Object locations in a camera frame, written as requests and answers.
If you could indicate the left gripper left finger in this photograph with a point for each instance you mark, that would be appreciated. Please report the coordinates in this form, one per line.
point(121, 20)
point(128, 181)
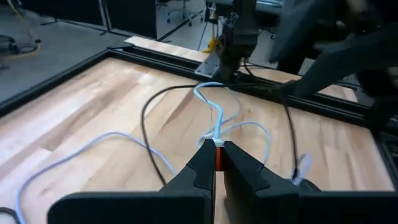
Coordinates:
point(189, 199)

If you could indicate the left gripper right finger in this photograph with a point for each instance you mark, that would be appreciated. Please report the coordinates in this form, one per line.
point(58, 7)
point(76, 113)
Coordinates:
point(258, 199)

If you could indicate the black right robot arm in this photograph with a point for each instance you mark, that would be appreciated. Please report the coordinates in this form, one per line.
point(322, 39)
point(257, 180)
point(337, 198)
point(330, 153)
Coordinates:
point(342, 56)

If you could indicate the office chair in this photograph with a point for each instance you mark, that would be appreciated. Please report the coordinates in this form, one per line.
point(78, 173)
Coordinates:
point(183, 12)

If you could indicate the black curtain partition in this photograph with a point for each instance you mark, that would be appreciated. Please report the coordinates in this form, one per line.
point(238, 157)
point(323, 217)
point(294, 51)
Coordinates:
point(130, 15)

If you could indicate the black metal rig frame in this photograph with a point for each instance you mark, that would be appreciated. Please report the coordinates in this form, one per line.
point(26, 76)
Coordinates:
point(155, 59)

